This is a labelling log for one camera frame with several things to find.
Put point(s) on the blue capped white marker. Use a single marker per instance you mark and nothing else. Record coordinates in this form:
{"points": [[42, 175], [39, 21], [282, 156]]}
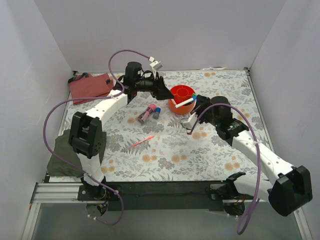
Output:
{"points": [[186, 102]]}

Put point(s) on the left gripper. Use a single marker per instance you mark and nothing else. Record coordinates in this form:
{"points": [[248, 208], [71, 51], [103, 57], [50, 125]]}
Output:
{"points": [[157, 85]]}

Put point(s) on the aluminium frame rail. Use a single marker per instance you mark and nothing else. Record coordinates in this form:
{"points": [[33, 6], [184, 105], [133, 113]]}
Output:
{"points": [[186, 210]]}

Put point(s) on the pink capped pen tube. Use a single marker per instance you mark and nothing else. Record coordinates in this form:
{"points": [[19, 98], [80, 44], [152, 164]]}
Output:
{"points": [[143, 117]]}

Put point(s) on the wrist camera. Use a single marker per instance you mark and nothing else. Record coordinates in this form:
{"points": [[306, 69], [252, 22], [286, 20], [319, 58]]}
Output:
{"points": [[188, 122], [155, 66]]}

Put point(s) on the floral table mat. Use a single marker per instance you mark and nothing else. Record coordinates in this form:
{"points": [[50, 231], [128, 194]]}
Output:
{"points": [[174, 155]]}

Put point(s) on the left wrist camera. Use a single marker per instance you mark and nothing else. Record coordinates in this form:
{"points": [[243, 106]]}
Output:
{"points": [[155, 66]]}

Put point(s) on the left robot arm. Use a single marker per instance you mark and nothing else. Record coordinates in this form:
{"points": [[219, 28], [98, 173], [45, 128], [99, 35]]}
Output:
{"points": [[86, 132]]}

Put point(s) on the orange pen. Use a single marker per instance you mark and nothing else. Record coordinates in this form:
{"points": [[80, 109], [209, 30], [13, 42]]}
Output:
{"points": [[143, 141]]}

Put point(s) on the dark green cloth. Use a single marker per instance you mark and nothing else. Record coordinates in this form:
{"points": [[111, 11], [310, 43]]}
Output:
{"points": [[59, 168]]}

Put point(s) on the orange round organizer container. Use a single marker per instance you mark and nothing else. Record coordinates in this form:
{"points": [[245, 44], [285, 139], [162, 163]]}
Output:
{"points": [[181, 93]]}

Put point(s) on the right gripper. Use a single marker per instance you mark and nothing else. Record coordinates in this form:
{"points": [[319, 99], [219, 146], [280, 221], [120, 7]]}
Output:
{"points": [[200, 107]]}

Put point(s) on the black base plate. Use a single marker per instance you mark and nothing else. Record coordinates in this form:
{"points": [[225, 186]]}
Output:
{"points": [[180, 195]]}

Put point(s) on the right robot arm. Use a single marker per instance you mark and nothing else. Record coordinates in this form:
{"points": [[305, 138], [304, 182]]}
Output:
{"points": [[286, 188]]}

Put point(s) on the red folded cloth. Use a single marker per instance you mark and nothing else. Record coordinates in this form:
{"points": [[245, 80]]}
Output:
{"points": [[88, 86]]}

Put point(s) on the blue grey glue stick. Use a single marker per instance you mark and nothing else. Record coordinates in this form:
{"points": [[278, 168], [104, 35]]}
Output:
{"points": [[157, 113]]}

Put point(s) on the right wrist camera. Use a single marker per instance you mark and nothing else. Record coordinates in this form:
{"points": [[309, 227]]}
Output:
{"points": [[188, 122]]}

